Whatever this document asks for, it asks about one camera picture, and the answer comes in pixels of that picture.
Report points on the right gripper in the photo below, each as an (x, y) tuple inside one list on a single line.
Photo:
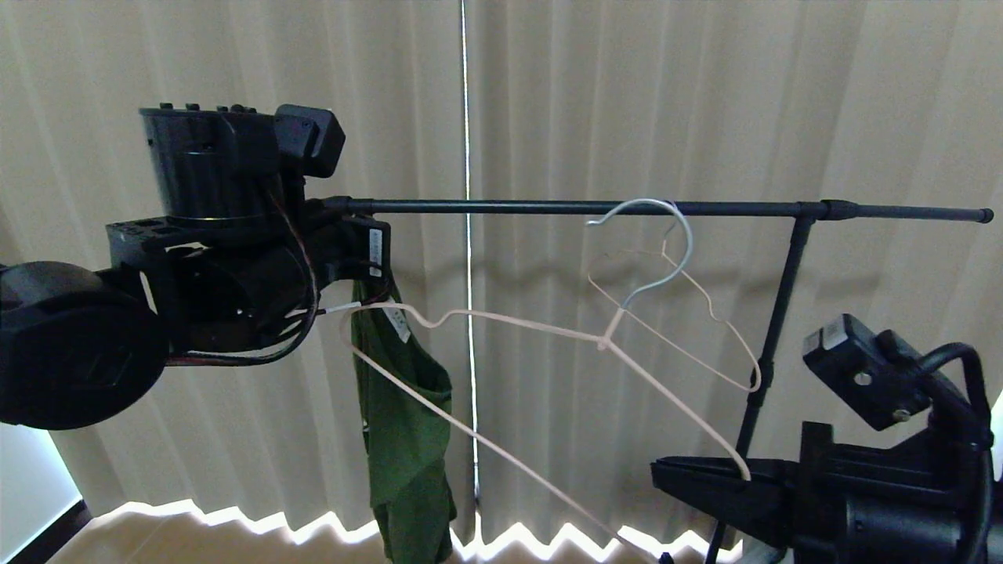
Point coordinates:
[(885, 517)]

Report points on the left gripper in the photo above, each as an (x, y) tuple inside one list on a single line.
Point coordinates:
[(235, 298)]

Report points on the green printed sleeveless shirt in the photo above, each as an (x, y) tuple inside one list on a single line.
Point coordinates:
[(407, 439)]

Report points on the pink clothes hanger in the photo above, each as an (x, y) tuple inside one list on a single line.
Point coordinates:
[(748, 368), (603, 341)]

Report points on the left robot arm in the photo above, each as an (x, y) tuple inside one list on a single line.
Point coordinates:
[(70, 345)]

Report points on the black clothes rack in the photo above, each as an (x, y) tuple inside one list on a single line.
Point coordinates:
[(548, 207)]

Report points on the beige curtain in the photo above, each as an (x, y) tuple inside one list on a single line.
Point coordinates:
[(588, 94)]

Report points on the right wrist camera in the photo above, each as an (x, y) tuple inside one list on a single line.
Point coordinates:
[(862, 376)]

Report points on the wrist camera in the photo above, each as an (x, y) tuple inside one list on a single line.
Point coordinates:
[(862, 376), (313, 141)]

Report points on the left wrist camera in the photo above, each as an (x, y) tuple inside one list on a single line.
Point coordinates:
[(313, 141)]

